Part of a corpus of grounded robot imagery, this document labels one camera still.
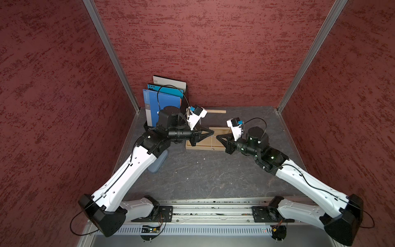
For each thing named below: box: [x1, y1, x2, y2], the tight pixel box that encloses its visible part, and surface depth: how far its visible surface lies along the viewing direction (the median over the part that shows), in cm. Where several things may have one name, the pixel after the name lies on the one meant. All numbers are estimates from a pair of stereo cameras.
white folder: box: [152, 75, 187, 93], surface depth 101 cm
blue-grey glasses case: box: [147, 149, 169, 173], surface depth 90 cm
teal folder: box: [147, 83, 185, 99], surface depth 94 cm
